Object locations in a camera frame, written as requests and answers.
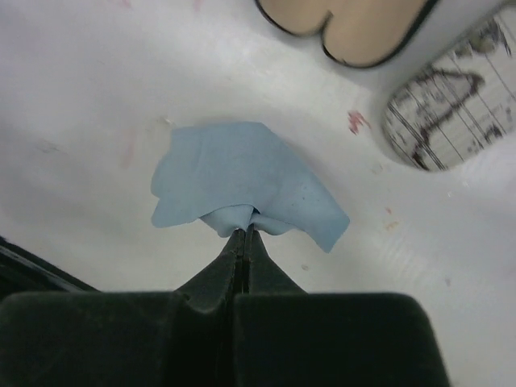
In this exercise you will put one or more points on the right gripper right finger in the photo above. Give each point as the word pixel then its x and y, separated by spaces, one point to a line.
pixel 284 338

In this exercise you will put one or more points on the blue cleaning cloth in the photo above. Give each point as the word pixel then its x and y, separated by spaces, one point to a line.
pixel 240 175

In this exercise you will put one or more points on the black mounting base rail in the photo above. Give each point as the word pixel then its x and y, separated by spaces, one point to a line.
pixel 22 271

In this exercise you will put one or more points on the marbled glasses case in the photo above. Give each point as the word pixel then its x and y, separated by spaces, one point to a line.
pixel 461 103

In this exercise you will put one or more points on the black glasses case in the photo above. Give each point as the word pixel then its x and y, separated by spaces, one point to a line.
pixel 359 34

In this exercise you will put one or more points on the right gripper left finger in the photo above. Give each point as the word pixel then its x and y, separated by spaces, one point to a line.
pixel 177 338

